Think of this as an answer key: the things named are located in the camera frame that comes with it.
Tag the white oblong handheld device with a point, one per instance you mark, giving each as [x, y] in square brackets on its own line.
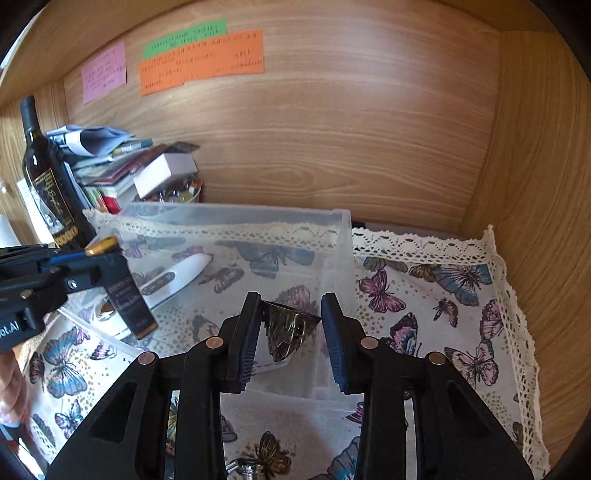
[182, 272]

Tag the dark glass wine bottle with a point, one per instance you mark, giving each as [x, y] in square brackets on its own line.
[46, 184]

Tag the white cardboard box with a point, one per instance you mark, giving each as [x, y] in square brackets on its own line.
[161, 173]

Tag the stack of books and papers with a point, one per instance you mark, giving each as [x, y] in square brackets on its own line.
[111, 173]

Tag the dark tube with gold cap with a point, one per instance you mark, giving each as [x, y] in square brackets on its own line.
[131, 304]

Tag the clear plastic storage container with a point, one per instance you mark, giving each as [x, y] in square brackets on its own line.
[277, 240]

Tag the orange paper note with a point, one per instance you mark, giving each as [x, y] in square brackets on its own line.
[198, 64]

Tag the bowl of glass marbles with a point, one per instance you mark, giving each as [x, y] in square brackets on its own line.
[182, 194]

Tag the small silver metal item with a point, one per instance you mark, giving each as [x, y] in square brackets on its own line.
[247, 470]

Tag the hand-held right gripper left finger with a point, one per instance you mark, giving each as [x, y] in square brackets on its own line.
[245, 344]

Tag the white and gold small item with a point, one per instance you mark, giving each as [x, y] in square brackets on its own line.
[107, 318]

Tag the green paper note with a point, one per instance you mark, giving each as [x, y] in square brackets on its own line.
[184, 38]

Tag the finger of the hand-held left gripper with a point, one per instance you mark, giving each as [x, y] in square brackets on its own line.
[69, 259]
[74, 282]

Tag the pink paper note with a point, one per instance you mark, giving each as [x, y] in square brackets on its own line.
[104, 71]

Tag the butterfly print lace tablecloth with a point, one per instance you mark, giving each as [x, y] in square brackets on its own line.
[461, 323]

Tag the person's left hand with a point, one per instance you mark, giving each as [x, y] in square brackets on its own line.
[11, 387]

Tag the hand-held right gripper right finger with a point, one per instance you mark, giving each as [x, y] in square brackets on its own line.
[334, 346]

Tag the gold foil object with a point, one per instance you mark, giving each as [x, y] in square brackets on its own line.
[288, 330]

